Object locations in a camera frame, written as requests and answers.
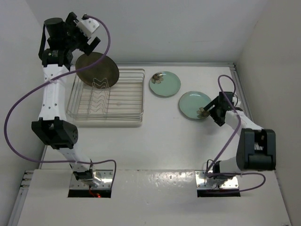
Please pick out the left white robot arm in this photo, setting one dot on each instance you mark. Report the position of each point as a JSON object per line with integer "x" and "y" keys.
{"x": 59, "y": 39}

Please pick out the metal base plate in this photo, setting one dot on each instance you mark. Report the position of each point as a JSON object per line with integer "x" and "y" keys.
{"x": 104, "y": 181}
{"x": 204, "y": 182}

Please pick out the wire dish rack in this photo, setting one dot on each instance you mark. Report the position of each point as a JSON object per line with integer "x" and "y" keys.
{"x": 99, "y": 105}

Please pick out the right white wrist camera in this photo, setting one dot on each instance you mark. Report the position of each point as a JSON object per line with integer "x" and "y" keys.
{"x": 236, "y": 101}

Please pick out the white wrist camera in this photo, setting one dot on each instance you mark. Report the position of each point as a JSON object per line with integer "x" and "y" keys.
{"x": 236, "y": 101}
{"x": 87, "y": 26}

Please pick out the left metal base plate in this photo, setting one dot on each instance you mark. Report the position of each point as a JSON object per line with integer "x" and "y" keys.
{"x": 104, "y": 181}

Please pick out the green flower plate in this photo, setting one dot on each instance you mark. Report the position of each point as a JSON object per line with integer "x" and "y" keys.
{"x": 192, "y": 105}
{"x": 164, "y": 84}

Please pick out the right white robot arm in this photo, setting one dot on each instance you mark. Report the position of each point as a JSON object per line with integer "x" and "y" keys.
{"x": 256, "y": 150}

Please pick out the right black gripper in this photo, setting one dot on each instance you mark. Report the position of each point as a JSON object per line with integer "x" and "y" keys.
{"x": 216, "y": 119}

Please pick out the brown ceramic plate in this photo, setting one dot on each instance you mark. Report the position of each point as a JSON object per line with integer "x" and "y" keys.
{"x": 102, "y": 76}

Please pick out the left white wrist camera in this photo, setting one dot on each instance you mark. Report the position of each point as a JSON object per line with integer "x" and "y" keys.
{"x": 87, "y": 26}

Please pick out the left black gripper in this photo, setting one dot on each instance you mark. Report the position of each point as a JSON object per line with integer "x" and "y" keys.
{"x": 70, "y": 25}

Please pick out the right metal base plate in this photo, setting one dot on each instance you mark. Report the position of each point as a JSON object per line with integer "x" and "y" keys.
{"x": 204, "y": 182}

